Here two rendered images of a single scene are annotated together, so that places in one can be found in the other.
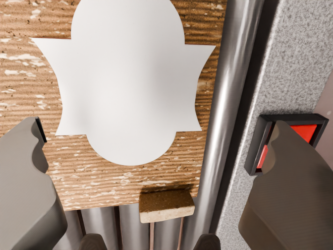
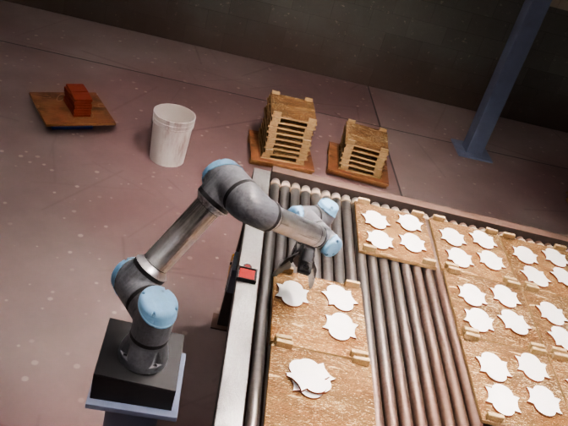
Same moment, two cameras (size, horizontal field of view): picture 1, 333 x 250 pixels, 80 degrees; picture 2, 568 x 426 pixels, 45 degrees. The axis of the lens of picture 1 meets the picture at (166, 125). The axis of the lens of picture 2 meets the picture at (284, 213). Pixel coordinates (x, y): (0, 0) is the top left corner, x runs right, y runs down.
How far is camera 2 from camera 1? 2.45 m
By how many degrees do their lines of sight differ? 33
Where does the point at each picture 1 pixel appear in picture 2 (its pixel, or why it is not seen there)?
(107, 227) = not seen: hidden behind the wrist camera
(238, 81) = (264, 292)
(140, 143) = (291, 284)
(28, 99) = (313, 297)
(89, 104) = (301, 292)
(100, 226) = not seen: hidden behind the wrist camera
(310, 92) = (240, 285)
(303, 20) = (248, 299)
